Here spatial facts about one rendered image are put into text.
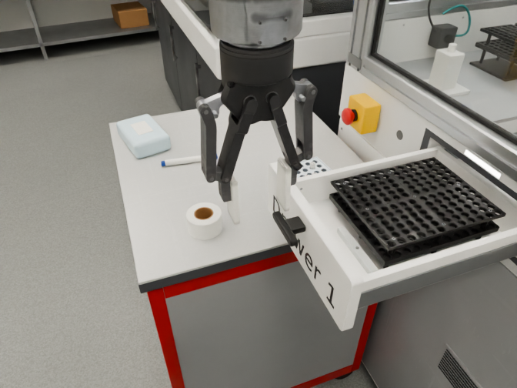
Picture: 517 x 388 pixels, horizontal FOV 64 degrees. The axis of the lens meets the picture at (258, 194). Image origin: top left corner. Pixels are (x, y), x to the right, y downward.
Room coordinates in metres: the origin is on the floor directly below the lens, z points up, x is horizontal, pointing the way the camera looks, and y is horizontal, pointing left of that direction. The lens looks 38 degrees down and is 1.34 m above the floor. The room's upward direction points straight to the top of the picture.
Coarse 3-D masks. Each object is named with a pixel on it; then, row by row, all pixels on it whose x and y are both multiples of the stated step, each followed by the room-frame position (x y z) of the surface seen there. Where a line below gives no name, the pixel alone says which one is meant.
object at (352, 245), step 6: (342, 228) 0.53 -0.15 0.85; (342, 234) 0.51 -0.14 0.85; (348, 234) 0.51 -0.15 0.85; (348, 240) 0.50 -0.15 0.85; (354, 240) 0.50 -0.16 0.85; (348, 246) 0.49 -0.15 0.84; (354, 246) 0.48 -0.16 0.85; (354, 252) 0.47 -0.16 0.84; (360, 252) 0.47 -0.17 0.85; (360, 258) 0.46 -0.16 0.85; (366, 258) 0.46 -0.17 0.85; (366, 264) 0.44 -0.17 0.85; (372, 264) 0.44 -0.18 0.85; (366, 270) 0.44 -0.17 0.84; (372, 270) 0.43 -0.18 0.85
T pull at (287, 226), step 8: (272, 216) 0.49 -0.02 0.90; (280, 216) 0.48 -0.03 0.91; (296, 216) 0.49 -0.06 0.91; (280, 224) 0.47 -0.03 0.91; (288, 224) 0.47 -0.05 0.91; (296, 224) 0.47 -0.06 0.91; (304, 224) 0.47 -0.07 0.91; (288, 232) 0.45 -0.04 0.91; (296, 232) 0.46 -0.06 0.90; (288, 240) 0.44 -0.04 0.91; (296, 240) 0.43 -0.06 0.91
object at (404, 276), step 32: (384, 160) 0.67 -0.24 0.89; (416, 160) 0.69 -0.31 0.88; (448, 160) 0.68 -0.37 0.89; (320, 192) 0.62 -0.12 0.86; (480, 192) 0.59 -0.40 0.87; (512, 224) 0.52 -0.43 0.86; (352, 256) 0.47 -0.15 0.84; (416, 256) 0.47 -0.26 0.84; (448, 256) 0.42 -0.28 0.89; (480, 256) 0.44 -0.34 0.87; (512, 256) 0.47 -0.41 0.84; (384, 288) 0.38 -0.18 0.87; (416, 288) 0.40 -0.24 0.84
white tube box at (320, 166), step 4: (316, 156) 0.83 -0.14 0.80; (304, 160) 0.81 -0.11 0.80; (308, 160) 0.81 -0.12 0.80; (312, 160) 0.81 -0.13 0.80; (316, 160) 0.81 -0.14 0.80; (320, 160) 0.81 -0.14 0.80; (304, 164) 0.80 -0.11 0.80; (308, 164) 0.81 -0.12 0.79; (316, 164) 0.80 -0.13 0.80; (320, 164) 0.80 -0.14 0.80; (324, 164) 0.80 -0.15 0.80; (304, 168) 0.78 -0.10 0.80; (308, 168) 0.78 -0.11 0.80; (316, 168) 0.78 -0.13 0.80; (320, 168) 0.78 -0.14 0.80; (324, 168) 0.78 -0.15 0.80; (328, 168) 0.78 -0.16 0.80; (300, 172) 0.77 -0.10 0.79; (304, 172) 0.76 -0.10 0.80; (308, 172) 0.76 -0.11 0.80; (316, 172) 0.77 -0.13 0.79; (300, 176) 0.76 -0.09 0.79
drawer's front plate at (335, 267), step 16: (272, 176) 0.59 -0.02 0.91; (272, 192) 0.59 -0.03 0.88; (272, 208) 0.59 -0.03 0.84; (304, 208) 0.49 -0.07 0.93; (320, 224) 0.45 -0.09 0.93; (304, 240) 0.47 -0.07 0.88; (320, 240) 0.42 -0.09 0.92; (304, 256) 0.46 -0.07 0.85; (320, 256) 0.42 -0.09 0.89; (336, 256) 0.38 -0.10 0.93; (320, 272) 0.41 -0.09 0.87; (336, 272) 0.37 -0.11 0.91; (352, 272) 0.36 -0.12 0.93; (320, 288) 0.41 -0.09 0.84; (336, 288) 0.37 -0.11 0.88; (352, 288) 0.34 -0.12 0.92; (336, 304) 0.36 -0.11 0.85; (352, 304) 0.34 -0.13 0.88; (336, 320) 0.36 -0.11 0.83; (352, 320) 0.34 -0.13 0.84
